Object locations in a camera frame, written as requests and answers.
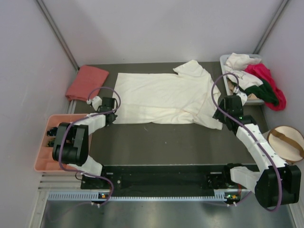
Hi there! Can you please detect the tan garment in basket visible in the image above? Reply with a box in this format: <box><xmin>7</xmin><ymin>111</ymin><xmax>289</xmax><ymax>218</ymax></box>
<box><xmin>228</xmin><ymin>80</ymin><xmax>258</xmax><ymax>101</ymax></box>

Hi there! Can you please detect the beige canvas round bag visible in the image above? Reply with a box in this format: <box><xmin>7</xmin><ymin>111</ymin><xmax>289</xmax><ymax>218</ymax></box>
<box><xmin>263</xmin><ymin>125</ymin><xmax>304</xmax><ymax>163</ymax></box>

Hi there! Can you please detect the folded salmon pink t shirt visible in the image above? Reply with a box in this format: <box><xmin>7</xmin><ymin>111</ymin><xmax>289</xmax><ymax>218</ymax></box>
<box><xmin>65</xmin><ymin>65</ymin><xmax>109</xmax><ymax>101</ymax></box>

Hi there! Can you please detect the rolled dark patterned sock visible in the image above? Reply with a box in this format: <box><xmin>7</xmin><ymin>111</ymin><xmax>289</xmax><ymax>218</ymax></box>
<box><xmin>47</xmin><ymin>138</ymin><xmax>55</xmax><ymax>147</ymax></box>
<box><xmin>47</xmin><ymin>127</ymin><xmax>58</xmax><ymax>137</ymax></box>

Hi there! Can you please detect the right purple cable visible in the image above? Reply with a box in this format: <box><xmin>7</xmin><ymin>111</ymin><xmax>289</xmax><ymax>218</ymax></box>
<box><xmin>210</xmin><ymin>73</ymin><xmax>283</xmax><ymax>212</ymax></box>

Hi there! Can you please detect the white and green t shirt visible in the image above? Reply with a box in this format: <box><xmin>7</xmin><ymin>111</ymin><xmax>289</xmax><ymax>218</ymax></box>
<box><xmin>224</xmin><ymin>66</ymin><xmax>279</xmax><ymax>106</ymax></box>

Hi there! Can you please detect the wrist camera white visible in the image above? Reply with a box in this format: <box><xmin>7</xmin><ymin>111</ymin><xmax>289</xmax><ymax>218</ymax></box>
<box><xmin>86</xmin><ymin>96</ymin><xmax>102</xmax><ymax>111</ymax></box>
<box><xmin>233</xmin><ymin>87</ymin><xmax>248</xmax><ymax>106</ymax></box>

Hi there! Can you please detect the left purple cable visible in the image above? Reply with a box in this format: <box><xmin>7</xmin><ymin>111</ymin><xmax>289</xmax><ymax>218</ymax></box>
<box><xmin>58</xmin><ymin>86</ymin><xmax>123</xmax><ymax>205</ymax></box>

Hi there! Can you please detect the cream t shirt in basket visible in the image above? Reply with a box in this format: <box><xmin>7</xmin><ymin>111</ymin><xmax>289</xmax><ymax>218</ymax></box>
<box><xmin>225</xmin><ymin>53</ymin><xmax>262</xmax><ymax>70</ymax></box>

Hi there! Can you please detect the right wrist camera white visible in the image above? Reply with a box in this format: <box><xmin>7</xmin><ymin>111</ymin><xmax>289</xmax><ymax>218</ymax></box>
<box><xmin>233</xmin><ymin>87</ymin><xmax>248</xmax><ymax>106</ymax></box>

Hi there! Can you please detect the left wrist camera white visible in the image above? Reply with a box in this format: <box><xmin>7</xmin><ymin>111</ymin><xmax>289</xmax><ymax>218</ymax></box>
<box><xmin>86</xmin><ymin>96</ymin><xmax>102</xmax><ymax>111</ymax></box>

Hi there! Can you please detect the magenta pink t shirt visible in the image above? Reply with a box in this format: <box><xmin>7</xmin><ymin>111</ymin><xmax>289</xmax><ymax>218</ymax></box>
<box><xmin>245</xmin><ymin>63</ymin><xmax>287</xmax><ymax>111</ymax></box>

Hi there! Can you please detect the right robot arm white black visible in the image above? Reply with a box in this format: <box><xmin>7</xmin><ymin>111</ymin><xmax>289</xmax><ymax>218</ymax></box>
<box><xmin>213</xmin><ymin>95</ymin><xmax>301</xmax><ymax>211</ymax></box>

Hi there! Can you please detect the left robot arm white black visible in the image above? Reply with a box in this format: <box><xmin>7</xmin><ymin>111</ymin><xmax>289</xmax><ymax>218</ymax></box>
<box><xmin>52</xmin><ymin>96</ymin><xmax>121</xmax><ymax>189</ymax></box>

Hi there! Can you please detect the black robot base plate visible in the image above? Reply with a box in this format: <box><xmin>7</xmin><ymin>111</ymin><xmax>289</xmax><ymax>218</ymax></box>
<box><xmin>103</xmin><ymin>164</ymin><xmax>239</xmax><ymax>198</ymax></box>

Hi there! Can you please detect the grey slotted cable duct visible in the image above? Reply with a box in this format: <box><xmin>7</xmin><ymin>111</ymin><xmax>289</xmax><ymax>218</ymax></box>
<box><xmin>47</xmin><ymin>189</ymin><xmax>247</xmax><ymax>202</ymax></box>

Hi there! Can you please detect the grey plastic laundry basket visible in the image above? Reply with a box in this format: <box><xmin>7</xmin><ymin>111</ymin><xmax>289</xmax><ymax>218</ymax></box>
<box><xmin>219</xmin><ymin>54</ymin><xmax>264</xmax><ymax>105</ymax></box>

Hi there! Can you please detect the purple cable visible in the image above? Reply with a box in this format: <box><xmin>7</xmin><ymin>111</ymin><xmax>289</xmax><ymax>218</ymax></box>
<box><xmin>210</xmin><ymin>73</ymin><xmax>283</xmax><ymax>212</ymax></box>
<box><xmin>58</xmin><ymin>86</ymin><xmax>123</xmax><ymax>205</ymax></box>

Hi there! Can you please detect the pink compartment organizer tray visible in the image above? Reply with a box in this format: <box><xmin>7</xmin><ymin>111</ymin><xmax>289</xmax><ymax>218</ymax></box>
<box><xmin>34</xmin><ymin>114</ymin><xmax>86</xmax><ymax>174</ymax></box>

